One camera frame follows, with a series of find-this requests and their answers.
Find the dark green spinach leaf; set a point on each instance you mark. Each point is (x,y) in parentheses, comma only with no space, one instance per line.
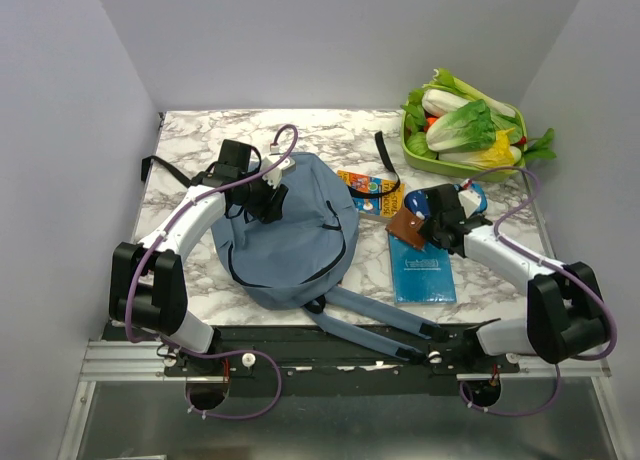
(540,148)

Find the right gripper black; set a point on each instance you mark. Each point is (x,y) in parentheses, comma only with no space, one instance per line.
(427,227)

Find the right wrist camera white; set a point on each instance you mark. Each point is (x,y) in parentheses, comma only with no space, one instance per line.
(472,198)

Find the blue pencil case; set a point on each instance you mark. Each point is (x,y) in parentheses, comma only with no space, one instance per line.
(416,202)

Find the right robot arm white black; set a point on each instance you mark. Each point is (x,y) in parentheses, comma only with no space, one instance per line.
(565,316)

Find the white napa cabbage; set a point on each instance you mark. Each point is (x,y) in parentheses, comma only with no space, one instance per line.
(438,102)

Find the yellow leafy vegetable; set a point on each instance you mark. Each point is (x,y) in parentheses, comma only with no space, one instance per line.
(501,153)

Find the blue student backpack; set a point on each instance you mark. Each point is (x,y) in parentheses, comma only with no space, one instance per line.
(300,260)

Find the orange comic book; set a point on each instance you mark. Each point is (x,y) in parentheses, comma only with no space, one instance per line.
(375,199)

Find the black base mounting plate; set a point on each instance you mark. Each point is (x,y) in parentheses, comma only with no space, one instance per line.
(304,361)

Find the aluminium rail frame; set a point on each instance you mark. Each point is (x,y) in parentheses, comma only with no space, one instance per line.
(330,400)

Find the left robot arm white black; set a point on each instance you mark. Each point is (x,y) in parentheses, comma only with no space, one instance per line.
(148,289)

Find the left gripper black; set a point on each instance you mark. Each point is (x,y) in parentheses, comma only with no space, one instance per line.
(267,211)

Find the bok choy stalk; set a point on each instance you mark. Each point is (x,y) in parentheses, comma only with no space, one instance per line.
(443,79)

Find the blue plastic-wrapped book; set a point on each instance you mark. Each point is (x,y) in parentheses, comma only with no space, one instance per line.
(420,276)

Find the green vegetable tray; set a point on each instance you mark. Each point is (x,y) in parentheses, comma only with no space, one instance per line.
(450,169)

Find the green leafy lettuce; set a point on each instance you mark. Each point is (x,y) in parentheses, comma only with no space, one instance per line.
(472,127)

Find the brown leather wallet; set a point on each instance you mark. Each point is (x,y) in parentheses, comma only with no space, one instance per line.
(405,226)

